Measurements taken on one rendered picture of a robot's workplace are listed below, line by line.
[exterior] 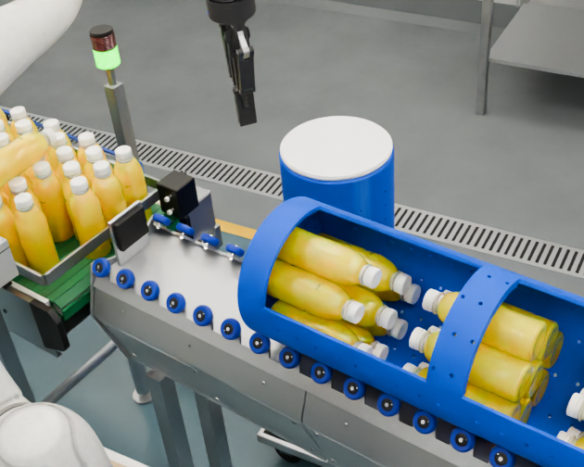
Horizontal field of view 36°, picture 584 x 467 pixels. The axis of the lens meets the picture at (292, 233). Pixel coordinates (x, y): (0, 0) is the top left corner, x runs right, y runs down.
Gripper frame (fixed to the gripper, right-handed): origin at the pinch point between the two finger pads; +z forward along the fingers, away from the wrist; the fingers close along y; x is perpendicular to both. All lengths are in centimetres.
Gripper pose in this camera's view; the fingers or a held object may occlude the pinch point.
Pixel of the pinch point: (245, 105)
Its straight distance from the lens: 151.4
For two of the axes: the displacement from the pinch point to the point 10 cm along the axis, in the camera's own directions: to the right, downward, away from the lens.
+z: 0.9, 7.7, 6.4
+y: -3.2, -5.8, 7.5
